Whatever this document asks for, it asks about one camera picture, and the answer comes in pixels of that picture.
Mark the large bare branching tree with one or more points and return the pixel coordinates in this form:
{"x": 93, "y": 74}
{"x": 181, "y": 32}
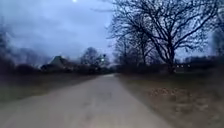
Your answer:
{"x": 170, "y": 50}

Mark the dry grass field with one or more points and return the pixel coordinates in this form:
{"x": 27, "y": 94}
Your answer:
{"x": 180, "y": 100}

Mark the grey paved path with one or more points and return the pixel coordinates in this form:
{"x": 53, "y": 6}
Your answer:
{"x": 96, "y": 106}

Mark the dark grass strip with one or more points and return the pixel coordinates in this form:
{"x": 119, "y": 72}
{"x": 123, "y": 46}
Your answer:
{"x": 33, "y": 86}

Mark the row of dark bushes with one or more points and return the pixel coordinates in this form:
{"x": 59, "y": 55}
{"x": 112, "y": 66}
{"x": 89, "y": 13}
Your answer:
{"x": 20, "y": 68}

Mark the house with pitched roof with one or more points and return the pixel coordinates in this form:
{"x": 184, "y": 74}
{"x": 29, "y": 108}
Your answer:
{"x": 57, "y": 62}

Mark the street lamp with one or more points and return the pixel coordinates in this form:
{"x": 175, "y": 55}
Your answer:
{"x": 102, "y": 59}

